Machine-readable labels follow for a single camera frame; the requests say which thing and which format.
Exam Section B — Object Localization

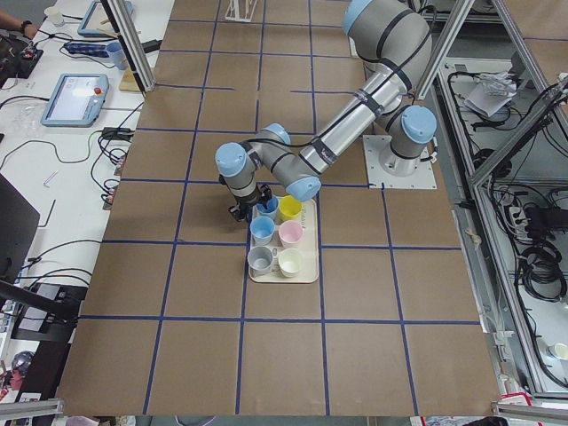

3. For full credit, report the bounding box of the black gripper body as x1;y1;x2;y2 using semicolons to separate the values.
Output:
228;183;272;222

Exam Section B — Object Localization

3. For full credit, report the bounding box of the light blue cup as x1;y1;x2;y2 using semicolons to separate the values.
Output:
249;216;275;246
254;196;279;221

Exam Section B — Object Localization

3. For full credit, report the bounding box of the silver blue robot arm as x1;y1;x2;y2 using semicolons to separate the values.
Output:
215;1;437;222

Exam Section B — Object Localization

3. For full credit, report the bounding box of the yellow cup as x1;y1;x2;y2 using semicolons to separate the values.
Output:
278;195;303;222

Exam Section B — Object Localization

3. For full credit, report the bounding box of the pink cup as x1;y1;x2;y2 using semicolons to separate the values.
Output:
278;220;304;249

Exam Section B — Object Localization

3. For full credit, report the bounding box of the grey cup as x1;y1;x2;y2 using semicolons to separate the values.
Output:
247;246;273;272

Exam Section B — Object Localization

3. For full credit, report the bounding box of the cream cup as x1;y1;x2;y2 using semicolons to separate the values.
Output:
278;248;304;278

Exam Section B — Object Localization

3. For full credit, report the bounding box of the white paper cup desk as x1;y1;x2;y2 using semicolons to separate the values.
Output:
44;6;65;27

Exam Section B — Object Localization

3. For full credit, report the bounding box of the paper cup lower right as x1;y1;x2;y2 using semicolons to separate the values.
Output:
547;343;568;360

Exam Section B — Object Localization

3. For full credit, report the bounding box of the person hand with watch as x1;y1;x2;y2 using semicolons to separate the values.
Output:
20;20;38;40

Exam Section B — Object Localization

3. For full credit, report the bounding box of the beige plastic tray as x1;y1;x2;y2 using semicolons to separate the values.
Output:
248;200;320;283

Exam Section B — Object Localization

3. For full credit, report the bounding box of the black power adapter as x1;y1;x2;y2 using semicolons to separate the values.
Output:
101;127;134;142

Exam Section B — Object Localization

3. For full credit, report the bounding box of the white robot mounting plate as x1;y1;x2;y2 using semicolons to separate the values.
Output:
363;135;437;190

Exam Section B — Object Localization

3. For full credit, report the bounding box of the wooden board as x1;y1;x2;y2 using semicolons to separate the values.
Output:
119;67;144;93

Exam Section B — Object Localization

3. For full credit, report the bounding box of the blue mug on desk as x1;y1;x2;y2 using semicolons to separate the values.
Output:
106;41;129;71

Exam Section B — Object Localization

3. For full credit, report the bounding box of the near teach pendant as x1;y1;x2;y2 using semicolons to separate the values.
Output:
40;74;109;128

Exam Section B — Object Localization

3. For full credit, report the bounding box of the teach pendant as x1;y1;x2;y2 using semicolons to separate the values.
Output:
40;74;109;128
77;1;113;37

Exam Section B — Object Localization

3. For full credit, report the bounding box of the blue pencil case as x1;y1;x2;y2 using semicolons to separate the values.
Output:
63;42;109;58

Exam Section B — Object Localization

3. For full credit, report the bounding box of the far teach pendant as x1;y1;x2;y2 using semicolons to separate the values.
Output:
77;1;113;37

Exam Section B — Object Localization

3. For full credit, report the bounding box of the black monitor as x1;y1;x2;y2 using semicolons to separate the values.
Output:
0;176;40;284

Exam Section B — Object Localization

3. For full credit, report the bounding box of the crumpled white paper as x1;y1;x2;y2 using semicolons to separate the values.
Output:
464;71;517;118

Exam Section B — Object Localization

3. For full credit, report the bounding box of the white power strip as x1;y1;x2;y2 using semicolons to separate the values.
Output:
508;205;527;232

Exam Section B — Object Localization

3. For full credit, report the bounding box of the white wire rack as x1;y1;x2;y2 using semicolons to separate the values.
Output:
225;0;258;22

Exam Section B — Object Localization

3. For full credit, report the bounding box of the aluminium frame post left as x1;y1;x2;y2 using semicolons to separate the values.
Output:
101;0;156;94

